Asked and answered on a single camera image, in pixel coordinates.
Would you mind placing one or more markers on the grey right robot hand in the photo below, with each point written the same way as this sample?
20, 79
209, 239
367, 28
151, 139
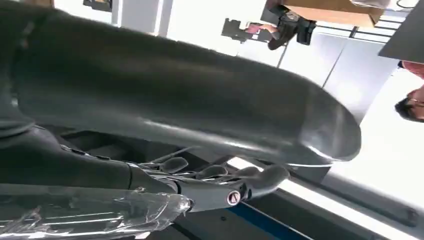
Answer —
182, 99

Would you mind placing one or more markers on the person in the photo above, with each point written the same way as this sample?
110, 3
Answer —
412, 102
285, 28

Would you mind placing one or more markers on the clear plastic tape wrap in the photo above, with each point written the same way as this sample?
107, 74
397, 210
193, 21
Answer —
92, 212

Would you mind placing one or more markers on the brown board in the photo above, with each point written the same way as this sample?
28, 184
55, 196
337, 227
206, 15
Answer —
331, 11

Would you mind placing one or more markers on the dark grey panel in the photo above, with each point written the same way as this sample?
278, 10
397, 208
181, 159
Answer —
405, 36

